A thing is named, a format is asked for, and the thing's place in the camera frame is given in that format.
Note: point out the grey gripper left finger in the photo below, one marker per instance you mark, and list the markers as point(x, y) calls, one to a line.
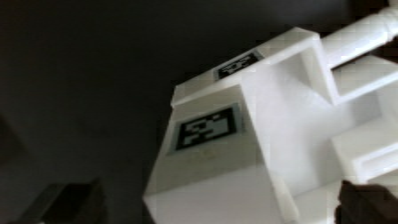
point(70, 204)

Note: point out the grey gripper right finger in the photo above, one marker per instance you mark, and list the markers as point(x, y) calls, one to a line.
point(369, 204)

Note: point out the white chair seat part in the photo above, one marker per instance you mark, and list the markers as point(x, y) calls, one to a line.
point(321, 92)

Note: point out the white chair leg block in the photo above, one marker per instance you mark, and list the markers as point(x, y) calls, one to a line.
point(212, 186)

